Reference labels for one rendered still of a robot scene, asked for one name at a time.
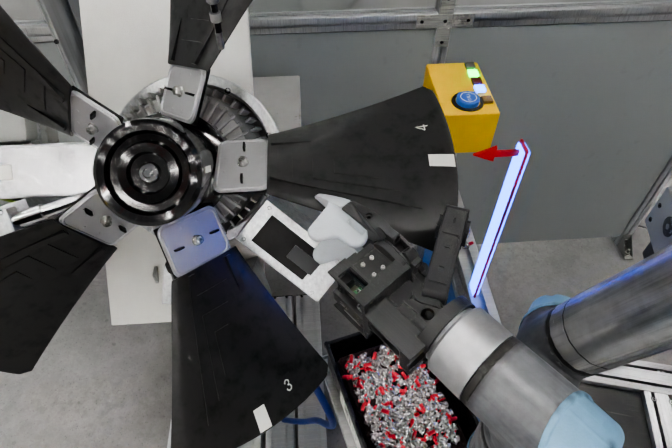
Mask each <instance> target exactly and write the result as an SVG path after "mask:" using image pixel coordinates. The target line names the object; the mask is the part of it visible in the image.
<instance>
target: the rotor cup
mask: <svg viewBox="0 0 672 448"><path fill-rule="evenodd" d="M160 118H163V119H169V120H173V121H165V120H162V119H160ZM224 141H225V139H224V138H223V136H222V135H221V133H220V132H219V131H218V130H217V129H216V128H215V127H214V126H213V125H212V124H211V123H209V122H208V121H207V120H205V119H203V118H202V117H200V116H199V120H198V124H197V126H195V125H192V124H188V123H185V122H182V121H179V120H177V119H174V118H171V117H168V116H165V115H163V114H162V113H161V111H160V112H156V113H153V114H150V115H148V116H146V117H144V118H137V119H133V120H129V121H127V122H124V123H122V124H120V125H119V126H117V127H116V128H114V129H113V130H112V131H111V132H109V133H108V134H107V135H106V136H105V138H104V139H103V140H102V142H101V143H100V145H99V147H98V149H97V151H96V154H95V157H94V161H93V180H94V184H95V187H96V190H97V193H98V195H99V197H100V198H101V200H102V202H103V203H104V204H105V205H106V207H107V208H108V209H109V210H110V211H111V212H112V213H114V214H115V215H116V216H118V217H119V218H121V219H123V220H125V221H127V222H129V223H132V224H136V225H140V226H147V227H155V226H163V225H167V224H170V223H172V222H175V221H177V220H179V219H180V218H182V217H183V216H186V215H188V214H190V213H192V212H195V211H197V210H199V209H201V208H204V207H206V206H208V205H212V206H213V207H215V206H216V205H217V204H218V203H219V201H220V200H221V199H222V198H223V196H224V195H213V190H214V188H213V183H214V176H215V168H216V160H217V153H218V146H219V144H220V143H222V142H224ZM148 163H149V164H153V165H154V166H156V168H157V169H158V177H157V179H156V180H155V181H153V182H151V183H147V182H144V181H143V180H141V178H140V177H139V169H140V167H141V166H142V165H144V164H148ZM209 165H211V172H208V173H205V167H206V166H209Z"/></svg>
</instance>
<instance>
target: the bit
mask: <svg viewBox="0 0 672 448"><path fill-rule="evenodd" d="M210 8H211V11H210V12H209V15H210V20H211V22H212V23H213V24H214V30H215V35H216V40H217V46H218V49H219V50H223V49H225V46H224V40H223V35H222V29H221V24H220V22H222V17H221V12H220V10H218V7H217V4H215V5H210Z"/></svg>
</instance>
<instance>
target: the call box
mask: <svg viewBox="0 0 672 448"><path fill-rule="evenodd" d="M464 64H465V63H446V64H427V65H426V69H425V76H424V83H423V87H426V88H428V89H430V90H432V91H433V92H434V94H435V95H436V97H437V99H438V101H439V103H440V105H441V108H442V110H443V112H444V115H445V118H446V120H447V123H448V126H449V130H450V133H451V137H452V141H453V145H454V150H455V153H466V152H479V151H482V150H485V149H488V148H490V147H491V143H492V140H493V136H494V133H495V130H496V126H497V123H498V119H499V116H500V112H499V109H498V107H497V105H496V103H495V101H494V99H493V96H492V94H491V92H490V90H489V88H488V86H487V83H486V81H485V79H484V77H483V75H482V73H481V70H480V68H479V66H478V64H477V63H475V62H474V64H475V66H476V69H477V71H478V73H479V77H481V79H482V82H483V83H482V84H483V85H484V86H485V88H486V92H484V93H476V91H475V89H474V85H473V84H472V82H471V77H469V75H468V73H467V71H468V70H466V68H465V66H464ZM463 91H471V92H475V93H476V94H477V95H478V96H479V97H480V103H479V105H478V107H476V108H463V107H461V106H459V105H458V104H457V103H456V97H457V95H458V94H459V93H458V92H463ZM486 95H491V96H492V99H493V101H494V102H493V104H484V103H483V102H482V99H481V96H486Z"/></svg>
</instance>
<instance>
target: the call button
mask: <svg viewBox="0 0 672 448"><path fill-rule="evenodd" d="M458 93H459V94H458V95H457V97H456V103H457V104H458V105H459V106H461V107H463V108H476V107H478V105H479V103H480V97H479V96H478V95H477V94H476V93H475V92H471V91H463V92H458Z"/></svg>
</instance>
